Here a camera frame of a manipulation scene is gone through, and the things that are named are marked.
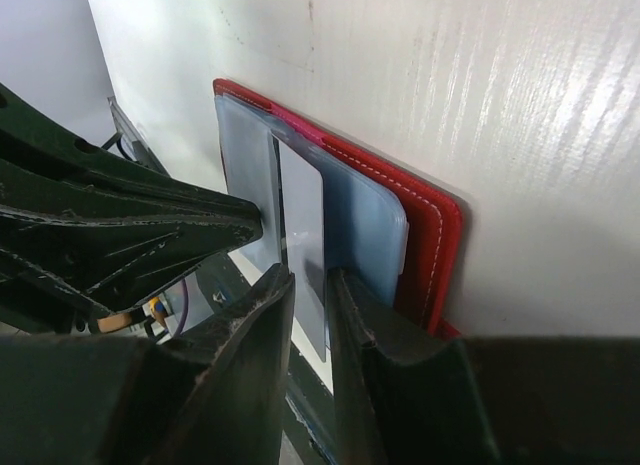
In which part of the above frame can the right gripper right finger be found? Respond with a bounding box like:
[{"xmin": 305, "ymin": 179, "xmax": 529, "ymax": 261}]
[{"xmin": 327, "ymin": 268, "xmax": 639, "ymax": 464}]

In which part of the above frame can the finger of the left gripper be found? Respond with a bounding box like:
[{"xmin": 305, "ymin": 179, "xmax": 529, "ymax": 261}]
[
  {"xmin": 1, "ymin": 209, "xmax": 240, "ymax": 333},
  {"xmin": 1, "ymin": 87, "xmax": 262, "ymax": 257}
]

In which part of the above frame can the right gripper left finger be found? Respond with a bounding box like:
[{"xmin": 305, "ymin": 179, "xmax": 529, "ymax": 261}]
[{"xmin": 1, "ymin": 264, "xmax": 295, "ymax": 464}]

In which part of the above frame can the red leather card holder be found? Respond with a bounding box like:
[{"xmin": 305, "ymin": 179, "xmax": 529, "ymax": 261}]
[{"xmin": 212, "ymin": 78, "xmax": 464, "ymax": 340}]

